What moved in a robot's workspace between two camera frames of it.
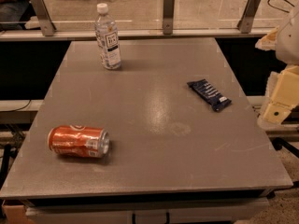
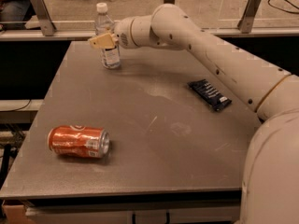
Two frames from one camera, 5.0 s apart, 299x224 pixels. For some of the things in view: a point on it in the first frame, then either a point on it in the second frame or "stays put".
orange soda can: (79, 140) stays put
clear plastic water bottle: (107, 39) stays put
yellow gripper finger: (275, 112) to (103, 41)
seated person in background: (14, 0) stays put
